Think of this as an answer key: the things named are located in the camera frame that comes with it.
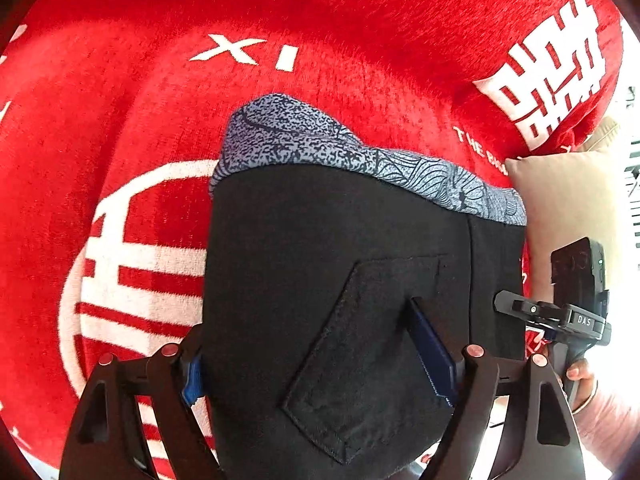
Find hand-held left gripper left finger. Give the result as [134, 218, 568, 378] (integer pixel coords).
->
[59, 325, 221, 480]

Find black pants with grey waistband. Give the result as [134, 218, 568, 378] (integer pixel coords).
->
[201, 93, 528, 480]

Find beige pillow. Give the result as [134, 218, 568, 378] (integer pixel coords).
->
[504, 116, 623, 306]

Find person's right hand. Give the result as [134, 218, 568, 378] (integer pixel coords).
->
[565, 359, 597, 386]

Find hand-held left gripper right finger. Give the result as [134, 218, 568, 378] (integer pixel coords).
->
[405, 297, 586, 480]

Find red printed blanket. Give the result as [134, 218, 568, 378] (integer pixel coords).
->
[0, 0, 626, 480]

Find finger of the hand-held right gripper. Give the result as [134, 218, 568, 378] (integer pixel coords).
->
[493, 290, 571, 331]

